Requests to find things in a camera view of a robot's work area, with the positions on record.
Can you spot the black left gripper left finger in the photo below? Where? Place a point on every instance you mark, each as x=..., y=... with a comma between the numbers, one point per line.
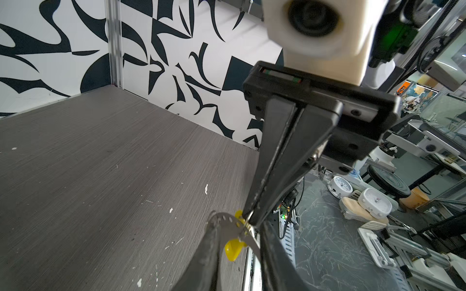
x=203, y=270

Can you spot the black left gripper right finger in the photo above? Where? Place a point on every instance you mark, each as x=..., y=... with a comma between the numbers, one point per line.
x=278, y=273

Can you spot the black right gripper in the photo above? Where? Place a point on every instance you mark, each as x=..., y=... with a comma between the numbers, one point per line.
x=309, y=119

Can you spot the large metal keyring red handle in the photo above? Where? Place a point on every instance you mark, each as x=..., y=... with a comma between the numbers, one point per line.
x=231, y=228

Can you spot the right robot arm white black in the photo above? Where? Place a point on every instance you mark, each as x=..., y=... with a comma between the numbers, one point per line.
x=400, y=24

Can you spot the white round clock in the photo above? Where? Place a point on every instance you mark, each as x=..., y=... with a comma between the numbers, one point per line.
x=376, y=203

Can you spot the white slotted cable duct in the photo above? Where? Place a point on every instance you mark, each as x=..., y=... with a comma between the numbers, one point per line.
x=286, y=232

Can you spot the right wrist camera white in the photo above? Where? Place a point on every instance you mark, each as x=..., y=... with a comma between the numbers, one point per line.
x=331, y=38

